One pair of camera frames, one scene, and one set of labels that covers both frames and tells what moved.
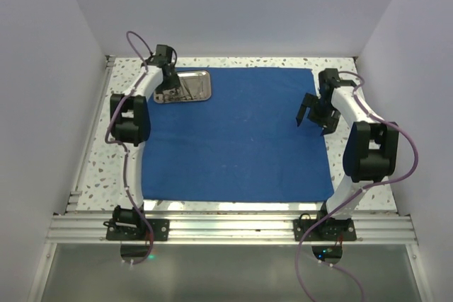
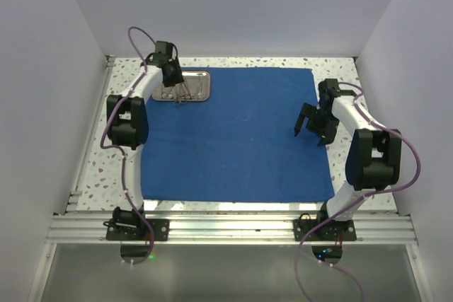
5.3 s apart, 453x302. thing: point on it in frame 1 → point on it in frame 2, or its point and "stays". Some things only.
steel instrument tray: (195, 85) stays
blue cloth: (243, 146) stays
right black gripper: (329, 124) → (327, 134)
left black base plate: (160, 228) stays
